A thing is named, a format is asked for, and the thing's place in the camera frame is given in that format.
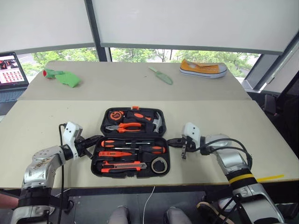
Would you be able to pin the yellow canvas sneaker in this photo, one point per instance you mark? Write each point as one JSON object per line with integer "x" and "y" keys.
{"x": 198, "y": 68}

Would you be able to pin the black office chair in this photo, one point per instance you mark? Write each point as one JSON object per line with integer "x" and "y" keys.
{"x": 285, "y": 112}

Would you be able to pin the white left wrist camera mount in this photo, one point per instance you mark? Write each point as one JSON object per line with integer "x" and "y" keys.
{"x": 70, "y": 130}

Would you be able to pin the orange black utility knife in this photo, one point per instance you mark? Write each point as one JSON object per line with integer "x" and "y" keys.
{"x": 123, "y": 166}

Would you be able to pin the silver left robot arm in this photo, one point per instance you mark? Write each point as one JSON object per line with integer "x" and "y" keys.
{"x": 42, "y": 163}

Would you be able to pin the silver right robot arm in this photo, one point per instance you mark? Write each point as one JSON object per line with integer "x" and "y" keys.
{"x": 231, "y": 161}

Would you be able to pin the yellow tape strip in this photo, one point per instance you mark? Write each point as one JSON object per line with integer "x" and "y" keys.
{"x": 271, "y": 178}

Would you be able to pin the black tool case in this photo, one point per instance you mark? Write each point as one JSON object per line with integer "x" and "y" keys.
{"x": 98, "y": 172}

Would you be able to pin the red voltage tester pen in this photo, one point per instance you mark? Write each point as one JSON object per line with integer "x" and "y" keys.
{"x": 109, "y": 153}

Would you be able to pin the steel claw hammer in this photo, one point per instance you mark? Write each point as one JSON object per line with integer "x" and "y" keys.
{"x": 137, "y": 115}

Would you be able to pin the dark window frame post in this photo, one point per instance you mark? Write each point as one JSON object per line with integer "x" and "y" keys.
{"x": 98, "y": 35}

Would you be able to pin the open laptop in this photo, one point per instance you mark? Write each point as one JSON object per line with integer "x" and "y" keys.
{"x": 11, "y": 72}

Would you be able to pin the grey rounded shape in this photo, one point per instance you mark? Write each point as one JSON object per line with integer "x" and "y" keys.
{"x": 119, "y": 215}
{"x": 177, "y": 215}

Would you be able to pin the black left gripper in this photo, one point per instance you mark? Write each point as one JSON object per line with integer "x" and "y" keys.
{"x": 83, "y": 144}

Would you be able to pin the grey slanted window frame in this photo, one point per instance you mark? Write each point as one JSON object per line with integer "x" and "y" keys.
{"x": 268, "y": 65}

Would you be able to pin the white roller blind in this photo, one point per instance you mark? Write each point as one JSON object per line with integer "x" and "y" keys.
{"x": 187, "y": 21}
{"x": 42, "y": 21}

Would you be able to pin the green garden trowel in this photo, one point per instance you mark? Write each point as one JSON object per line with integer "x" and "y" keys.
{"x": 163, "y": 78}

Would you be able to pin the green cloth bundle red tip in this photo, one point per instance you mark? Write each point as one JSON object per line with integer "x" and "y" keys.
{"x": 67, "y": 79}

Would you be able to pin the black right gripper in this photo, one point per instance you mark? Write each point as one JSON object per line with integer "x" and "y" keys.
{"x": 191, "y": 145}

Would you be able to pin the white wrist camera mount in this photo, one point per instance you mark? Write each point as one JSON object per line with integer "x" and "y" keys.
{"x": 192, "y": 131}
{"x": 70, "y": 130}

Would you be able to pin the black electrical tape roll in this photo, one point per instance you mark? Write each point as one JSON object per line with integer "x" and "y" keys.
{"x": 152, "y": 164}

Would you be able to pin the black shoe tan sole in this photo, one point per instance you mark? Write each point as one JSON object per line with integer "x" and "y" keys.
{"x": 210, "y": 210}

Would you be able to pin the orange black tape measure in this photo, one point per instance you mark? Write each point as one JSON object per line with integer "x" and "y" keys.
{"x": 115, "y": 115}

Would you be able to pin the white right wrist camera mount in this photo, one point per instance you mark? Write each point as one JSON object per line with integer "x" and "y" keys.
{"x": 192, "y": 131}

